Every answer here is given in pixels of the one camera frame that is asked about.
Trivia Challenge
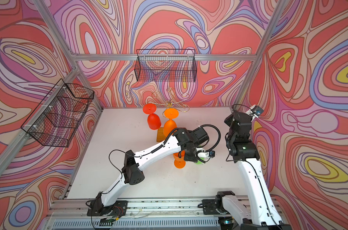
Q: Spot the green wine glass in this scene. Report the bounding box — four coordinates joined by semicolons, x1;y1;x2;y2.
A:
195;158;204;164

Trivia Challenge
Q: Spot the orange wine glass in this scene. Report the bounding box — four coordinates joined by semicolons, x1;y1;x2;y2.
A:
163;108;179;137
173;151;185;169

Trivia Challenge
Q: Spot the orange front wine glass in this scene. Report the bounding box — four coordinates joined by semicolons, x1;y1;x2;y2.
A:
163;108;179;137

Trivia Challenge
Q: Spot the red wine glass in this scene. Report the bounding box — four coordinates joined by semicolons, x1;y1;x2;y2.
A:
142;103;161;130

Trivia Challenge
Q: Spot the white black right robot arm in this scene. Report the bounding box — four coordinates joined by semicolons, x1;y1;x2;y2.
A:
217;110;291;230

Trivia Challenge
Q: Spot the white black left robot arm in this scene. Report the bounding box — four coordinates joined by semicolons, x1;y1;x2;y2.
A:
86;124;221;217

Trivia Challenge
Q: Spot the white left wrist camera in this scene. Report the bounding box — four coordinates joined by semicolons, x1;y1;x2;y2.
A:
196;149;215;163

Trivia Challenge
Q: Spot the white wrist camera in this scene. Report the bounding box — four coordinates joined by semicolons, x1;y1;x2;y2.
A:
196;149;215;163
250;105;264;117

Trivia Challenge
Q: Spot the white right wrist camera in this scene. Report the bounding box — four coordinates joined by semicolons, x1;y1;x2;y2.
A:
250;105;264;117

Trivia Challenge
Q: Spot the gold wire rack wooden base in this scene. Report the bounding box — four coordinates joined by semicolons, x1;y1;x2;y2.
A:
152;87;190;142

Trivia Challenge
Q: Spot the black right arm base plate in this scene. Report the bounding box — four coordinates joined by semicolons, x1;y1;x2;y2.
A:
201;199;229;215

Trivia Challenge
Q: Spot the aluminium front rail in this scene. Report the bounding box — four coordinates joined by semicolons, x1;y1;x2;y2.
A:
44;196;284;230

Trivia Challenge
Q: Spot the black wire basket back wall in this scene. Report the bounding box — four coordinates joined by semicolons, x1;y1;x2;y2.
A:
134;48;197;82

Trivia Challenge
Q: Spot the black wire basket wall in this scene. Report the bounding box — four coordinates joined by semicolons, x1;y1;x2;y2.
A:
21;79;94;148
134;48;197;82

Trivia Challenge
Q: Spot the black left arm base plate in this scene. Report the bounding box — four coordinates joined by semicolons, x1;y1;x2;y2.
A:
85;199;128;217

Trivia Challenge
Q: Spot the black wire basket left wall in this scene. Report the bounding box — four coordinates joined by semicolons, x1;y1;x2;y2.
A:
21;79;94;148

